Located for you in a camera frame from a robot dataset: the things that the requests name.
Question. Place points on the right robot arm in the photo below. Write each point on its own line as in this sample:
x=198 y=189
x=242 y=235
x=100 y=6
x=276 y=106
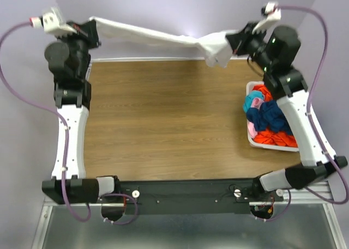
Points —
x=288 y=88

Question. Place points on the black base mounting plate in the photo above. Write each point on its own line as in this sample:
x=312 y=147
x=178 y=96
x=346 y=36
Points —
x=172 y=197

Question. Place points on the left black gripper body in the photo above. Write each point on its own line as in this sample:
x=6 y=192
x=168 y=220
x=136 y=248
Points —
x=81 y=35

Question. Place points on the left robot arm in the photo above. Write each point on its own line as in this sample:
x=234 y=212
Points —
x=69 y=61

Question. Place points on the pink t shirt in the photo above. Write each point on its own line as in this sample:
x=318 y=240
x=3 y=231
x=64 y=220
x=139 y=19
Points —
x=256 y=103

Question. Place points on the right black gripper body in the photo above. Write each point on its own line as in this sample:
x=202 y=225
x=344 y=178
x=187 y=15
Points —
x=248 y=43

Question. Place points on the white t shirt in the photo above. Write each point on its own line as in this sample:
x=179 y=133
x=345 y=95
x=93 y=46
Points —
x=214 y=47

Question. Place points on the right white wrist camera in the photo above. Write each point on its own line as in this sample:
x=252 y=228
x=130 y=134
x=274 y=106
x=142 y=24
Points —
x=271 y=14

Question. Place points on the aluminium table frame rail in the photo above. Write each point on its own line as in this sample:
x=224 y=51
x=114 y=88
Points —
x=68 y=168

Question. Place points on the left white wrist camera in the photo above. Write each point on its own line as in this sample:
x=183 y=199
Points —
x=52 y=22

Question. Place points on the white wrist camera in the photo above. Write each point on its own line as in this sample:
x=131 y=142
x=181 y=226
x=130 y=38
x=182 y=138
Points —
x=271 y=14
x=52 y=22

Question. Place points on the teal t shirt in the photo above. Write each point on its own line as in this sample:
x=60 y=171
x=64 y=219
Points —
x=250 y=97

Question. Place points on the orange t shirt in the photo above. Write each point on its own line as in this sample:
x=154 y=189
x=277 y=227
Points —
x=268 y=138

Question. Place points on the navy blue t shirt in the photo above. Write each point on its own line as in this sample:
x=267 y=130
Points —
x=268 y=116

